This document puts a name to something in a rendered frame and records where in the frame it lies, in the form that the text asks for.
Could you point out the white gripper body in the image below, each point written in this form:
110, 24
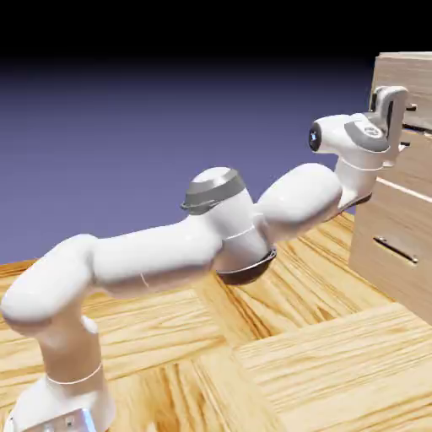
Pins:
398, 101

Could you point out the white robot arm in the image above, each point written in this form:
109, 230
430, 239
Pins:
162, 256

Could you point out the light wood cabinet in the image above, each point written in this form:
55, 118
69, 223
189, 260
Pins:
418, 55

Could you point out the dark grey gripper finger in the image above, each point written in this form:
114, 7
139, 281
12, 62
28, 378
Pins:
404, 144
411, 107

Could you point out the light wood drawer front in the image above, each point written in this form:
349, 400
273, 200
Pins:
388, 287
420, 84

